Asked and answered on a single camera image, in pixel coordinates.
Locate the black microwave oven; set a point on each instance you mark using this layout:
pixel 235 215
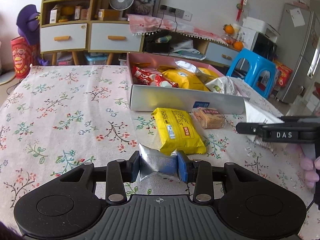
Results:
pixel 257 43

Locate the wall power outlet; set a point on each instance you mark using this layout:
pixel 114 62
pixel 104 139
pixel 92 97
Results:
pixel 174 12

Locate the floral tablecloth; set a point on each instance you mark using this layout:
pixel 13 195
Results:
pixel 61 117

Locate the white printed snack bag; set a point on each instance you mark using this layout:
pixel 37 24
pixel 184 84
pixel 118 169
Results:
pixel 223 85

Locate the right hand purple glove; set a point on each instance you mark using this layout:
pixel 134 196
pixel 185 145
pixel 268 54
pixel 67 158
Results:
pixel 308 162

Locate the silver refrigerator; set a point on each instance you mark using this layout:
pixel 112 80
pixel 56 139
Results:
pixel 297 49

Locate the red cylindrical tin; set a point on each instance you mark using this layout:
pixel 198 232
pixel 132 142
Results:
pixel 23 55

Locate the brown biscuit clear pack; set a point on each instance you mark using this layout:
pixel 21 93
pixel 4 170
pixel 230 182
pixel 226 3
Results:
pixel 209 118

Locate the large yellow snack bag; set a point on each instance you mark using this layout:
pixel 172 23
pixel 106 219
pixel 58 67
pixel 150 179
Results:
pixel 209 72

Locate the yellow snack packet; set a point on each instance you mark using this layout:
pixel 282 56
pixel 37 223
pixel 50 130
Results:
pixel 177 132

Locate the silver foil snack packet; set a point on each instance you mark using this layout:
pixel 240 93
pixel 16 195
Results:
pixel 152 162

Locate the wooden drawer cabinet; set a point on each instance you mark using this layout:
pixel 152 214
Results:
pixel 90 35

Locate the yellow crimped snack bag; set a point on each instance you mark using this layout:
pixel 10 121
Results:
pixel 185 79

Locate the blue plastic stool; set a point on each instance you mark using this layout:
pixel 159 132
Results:
pixel 257 65

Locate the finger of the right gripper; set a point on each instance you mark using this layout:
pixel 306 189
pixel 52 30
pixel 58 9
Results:
pixel 257 128
pixel 292 118

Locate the white desk fan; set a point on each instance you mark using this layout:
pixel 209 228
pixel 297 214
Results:
pixel 121 0

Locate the purple plush toy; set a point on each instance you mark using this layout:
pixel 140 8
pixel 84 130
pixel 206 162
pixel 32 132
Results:
pixel 28 24

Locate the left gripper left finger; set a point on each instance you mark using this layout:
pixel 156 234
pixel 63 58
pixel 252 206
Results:
pixel 118 172

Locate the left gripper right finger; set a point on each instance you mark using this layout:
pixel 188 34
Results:
pixel 198 172

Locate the red snack bag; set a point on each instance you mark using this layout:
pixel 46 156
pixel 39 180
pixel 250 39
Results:
pixel 145 76
pixel 162 81

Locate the pink floral cloth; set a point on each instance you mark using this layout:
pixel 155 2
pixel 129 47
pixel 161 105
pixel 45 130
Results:
pixel 142 25

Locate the gold long snack packet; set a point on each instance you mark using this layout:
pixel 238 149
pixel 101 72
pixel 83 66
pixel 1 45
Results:
pixel 142 64

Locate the oranges in bowl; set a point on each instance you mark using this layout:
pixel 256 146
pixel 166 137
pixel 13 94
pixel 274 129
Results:
pixel 229 38

